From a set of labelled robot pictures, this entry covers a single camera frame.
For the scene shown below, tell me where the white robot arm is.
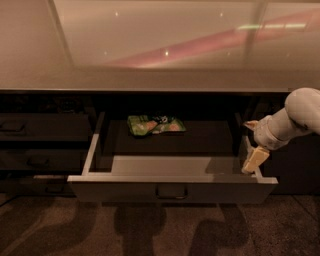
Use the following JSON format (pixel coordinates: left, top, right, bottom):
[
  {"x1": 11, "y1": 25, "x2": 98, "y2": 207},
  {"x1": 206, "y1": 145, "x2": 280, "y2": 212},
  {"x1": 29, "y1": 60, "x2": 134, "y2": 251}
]
[{"x1": 242, "y1": 88, "x2": 320, "y2": 173}]

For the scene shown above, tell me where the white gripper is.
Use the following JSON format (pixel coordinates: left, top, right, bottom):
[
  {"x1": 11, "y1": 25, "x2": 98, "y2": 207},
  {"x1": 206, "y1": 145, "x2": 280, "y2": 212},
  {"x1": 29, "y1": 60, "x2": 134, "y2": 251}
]
[{"x1": 242, "y1": 114, "x2": 291, "y2": 173}]

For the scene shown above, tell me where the green snack bag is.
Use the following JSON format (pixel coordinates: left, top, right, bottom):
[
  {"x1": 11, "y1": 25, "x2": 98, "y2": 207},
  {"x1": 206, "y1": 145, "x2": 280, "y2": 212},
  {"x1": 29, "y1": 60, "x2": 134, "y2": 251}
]
[{"x1": 127, "y1": 115, "x2": 186, "y2": 137}]

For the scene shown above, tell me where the dark round item in drawer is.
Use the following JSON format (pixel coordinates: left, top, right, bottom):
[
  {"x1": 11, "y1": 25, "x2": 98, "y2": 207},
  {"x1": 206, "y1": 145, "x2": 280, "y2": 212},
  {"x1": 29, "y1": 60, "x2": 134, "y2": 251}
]
[{"x1": 56, "y1": 98, "x2": 79, "y2": 113}]

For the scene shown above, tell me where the dark drawer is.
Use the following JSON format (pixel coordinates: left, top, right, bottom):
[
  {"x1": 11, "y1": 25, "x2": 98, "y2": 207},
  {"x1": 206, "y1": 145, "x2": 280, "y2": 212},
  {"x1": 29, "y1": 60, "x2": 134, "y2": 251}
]
[
  {"x1": 0, "y1": 149, "x2": 87, "y2": 172},
  {"x1": 0, "y1": 176, "x2": 74, "y2": 196},
  {"x1": 68, "y1": 112, "x2": 278, "y2": 204},
  {"x1": 0, "y1": 113, "x2": 91, "y2": 142}
]

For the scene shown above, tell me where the white flat item in drawer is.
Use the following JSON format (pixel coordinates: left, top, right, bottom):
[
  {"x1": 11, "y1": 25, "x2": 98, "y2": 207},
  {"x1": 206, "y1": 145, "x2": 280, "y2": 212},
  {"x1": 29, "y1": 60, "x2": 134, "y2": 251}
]
[{"x1": 33, "y1": 175, "x2": 66, "y2": 180}]

